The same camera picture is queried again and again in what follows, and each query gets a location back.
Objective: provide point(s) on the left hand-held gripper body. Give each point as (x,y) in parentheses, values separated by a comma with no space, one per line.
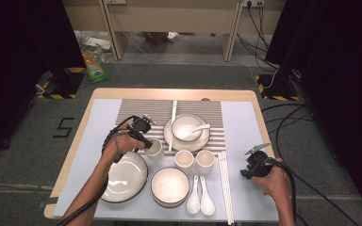
(141,126)

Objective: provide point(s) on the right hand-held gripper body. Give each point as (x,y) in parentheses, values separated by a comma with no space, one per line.
(259,164)

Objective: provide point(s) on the small white cup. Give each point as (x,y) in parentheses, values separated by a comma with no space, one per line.
(205,161)
(184,158)
(157,153)

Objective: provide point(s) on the bundle of white chopsticks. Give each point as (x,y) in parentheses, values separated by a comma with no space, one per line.
(225,188)

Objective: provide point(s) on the white dark-rimmed bowl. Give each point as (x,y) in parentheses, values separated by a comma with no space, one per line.
(180,123)
(169,185)
(170,205)

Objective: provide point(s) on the slim white chopstick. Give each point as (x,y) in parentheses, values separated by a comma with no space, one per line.
(173,105)

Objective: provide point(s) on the white ceramic spoon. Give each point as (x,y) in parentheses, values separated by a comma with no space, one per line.
(207,205)
(193,205)
(185,132)

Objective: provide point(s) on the white dark-rimmed plate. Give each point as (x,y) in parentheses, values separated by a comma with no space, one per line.
(128,179)
(188,146)

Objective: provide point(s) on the person's left hand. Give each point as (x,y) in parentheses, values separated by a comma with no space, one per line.
(121,141)

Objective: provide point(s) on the person's right hand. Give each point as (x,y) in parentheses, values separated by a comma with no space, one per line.
(278,183)

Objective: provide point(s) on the pale blue table cover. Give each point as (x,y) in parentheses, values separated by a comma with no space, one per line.
(242,125)

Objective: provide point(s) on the grey striped placemat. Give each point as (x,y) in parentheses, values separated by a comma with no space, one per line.
(201,108)

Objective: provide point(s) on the green orange snack bag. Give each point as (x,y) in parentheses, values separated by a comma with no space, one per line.
(94,67)

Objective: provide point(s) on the black hazard-striped stand base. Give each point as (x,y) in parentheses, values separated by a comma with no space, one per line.
(273,83)
(64,83)

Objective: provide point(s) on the brown shoe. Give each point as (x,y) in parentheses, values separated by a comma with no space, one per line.
(157,37)

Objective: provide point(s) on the white shoe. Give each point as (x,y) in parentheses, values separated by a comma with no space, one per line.
(172,36)

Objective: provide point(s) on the clear plastic wrapping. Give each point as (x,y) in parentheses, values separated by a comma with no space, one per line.
(95,40)

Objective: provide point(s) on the beige wooden desk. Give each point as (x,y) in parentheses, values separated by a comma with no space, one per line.
(169,19)

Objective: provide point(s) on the black curtain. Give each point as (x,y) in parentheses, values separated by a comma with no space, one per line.
(19,47)
(342,62)

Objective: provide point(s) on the grey table bracket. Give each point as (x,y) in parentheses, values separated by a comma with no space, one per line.
(43,204)

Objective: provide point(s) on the white wall socket with plugs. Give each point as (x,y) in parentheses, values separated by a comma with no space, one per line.
(243,2)

